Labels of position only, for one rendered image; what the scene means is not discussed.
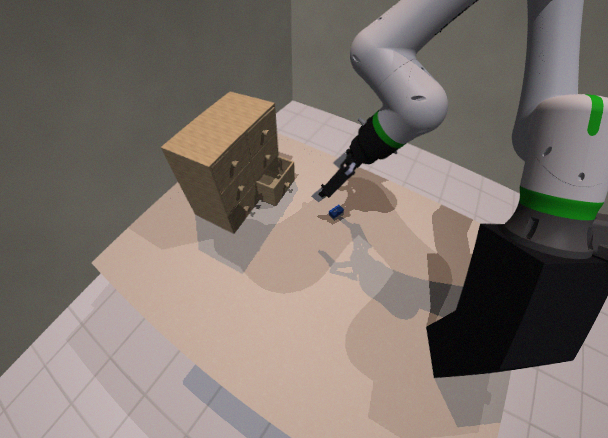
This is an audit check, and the brown wooden drawer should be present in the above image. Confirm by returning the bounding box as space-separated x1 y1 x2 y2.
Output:
221 161 254 213
211 134 250 192
256 156 295 206
247 107 276 157
229 184 258 231
252 133 278 180

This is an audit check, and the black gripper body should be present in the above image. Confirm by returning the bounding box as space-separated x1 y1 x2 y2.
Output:
345 135 378 168

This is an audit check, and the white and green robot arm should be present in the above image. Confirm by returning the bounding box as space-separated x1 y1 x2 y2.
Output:
350 0 608 261

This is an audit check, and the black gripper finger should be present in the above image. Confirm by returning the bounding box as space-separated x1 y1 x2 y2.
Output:
333 149 352 169
311 153 362 202

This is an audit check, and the small brown wooden chest of drawers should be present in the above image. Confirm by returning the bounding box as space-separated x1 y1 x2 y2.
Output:
161 92 279 234

